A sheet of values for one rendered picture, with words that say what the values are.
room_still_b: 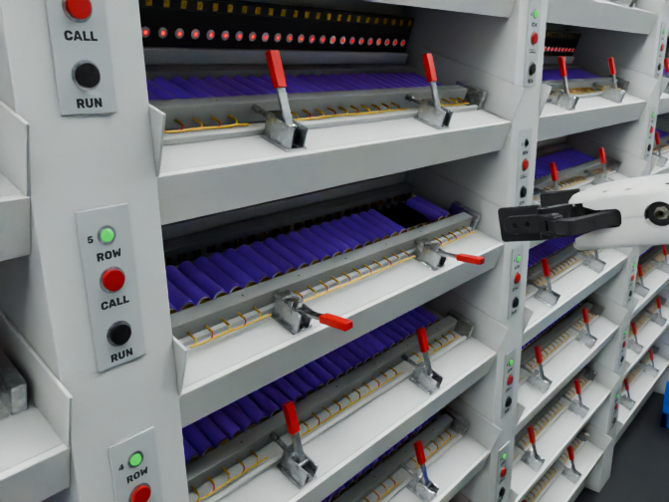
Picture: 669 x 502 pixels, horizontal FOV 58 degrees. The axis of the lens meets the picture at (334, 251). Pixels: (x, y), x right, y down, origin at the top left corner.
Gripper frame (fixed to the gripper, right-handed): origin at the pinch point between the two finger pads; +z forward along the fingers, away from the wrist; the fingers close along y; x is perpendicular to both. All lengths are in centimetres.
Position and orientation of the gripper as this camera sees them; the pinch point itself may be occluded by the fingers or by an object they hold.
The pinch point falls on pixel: (532, 214)
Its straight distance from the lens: 61.9
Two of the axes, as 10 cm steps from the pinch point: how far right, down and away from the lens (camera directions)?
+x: -1.7, -9.7, -1.4
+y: 6.6, -2.2, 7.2
